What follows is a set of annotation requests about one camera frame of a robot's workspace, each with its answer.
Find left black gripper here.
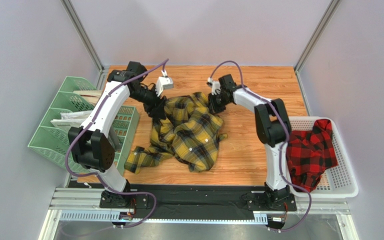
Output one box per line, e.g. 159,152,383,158
130,85,168,122

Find yellow plaid long sleeve shirt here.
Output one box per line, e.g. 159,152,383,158
124,92,227,174

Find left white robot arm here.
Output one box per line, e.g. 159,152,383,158
65,60,174,208

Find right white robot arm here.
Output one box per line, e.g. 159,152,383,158
207,74,292,210

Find red plaid long sleeve shirt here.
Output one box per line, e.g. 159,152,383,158
286,119,339,192

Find book in file rack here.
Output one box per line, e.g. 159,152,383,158
73,90,103,107

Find papers in file rack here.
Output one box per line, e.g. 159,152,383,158
50,110,93,132

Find white plastic basket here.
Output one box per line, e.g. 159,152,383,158
286,116,359,201

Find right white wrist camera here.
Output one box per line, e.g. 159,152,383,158
206,77,222,96

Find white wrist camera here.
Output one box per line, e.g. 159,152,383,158
155,70,174,97
206,77,222,96

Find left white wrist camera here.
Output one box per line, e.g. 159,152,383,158
155,70,174,97

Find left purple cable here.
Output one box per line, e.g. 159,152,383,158
64,58,170,229

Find purple cable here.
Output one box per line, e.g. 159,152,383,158
207,60,313,233
64,58,170,229

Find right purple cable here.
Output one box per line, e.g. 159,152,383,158
207,60,313,233

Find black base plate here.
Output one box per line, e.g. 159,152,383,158
68,181,298,221

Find aluminium frame rail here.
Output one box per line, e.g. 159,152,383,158
39,183,359,240

